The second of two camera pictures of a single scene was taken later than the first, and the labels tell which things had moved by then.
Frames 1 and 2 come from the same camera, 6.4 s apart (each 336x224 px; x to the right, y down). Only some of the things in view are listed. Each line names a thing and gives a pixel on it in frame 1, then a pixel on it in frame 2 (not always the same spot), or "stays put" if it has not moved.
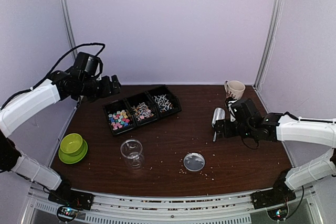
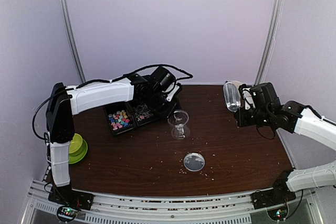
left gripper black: (106, 88) → (173, 106)
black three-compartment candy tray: (127, 113) stays put
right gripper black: (219, 125) → (242, 121)
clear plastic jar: (130, 150) → (178, 119)
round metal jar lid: (194, 161) stays put
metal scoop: (219, 114) → (232, 96)
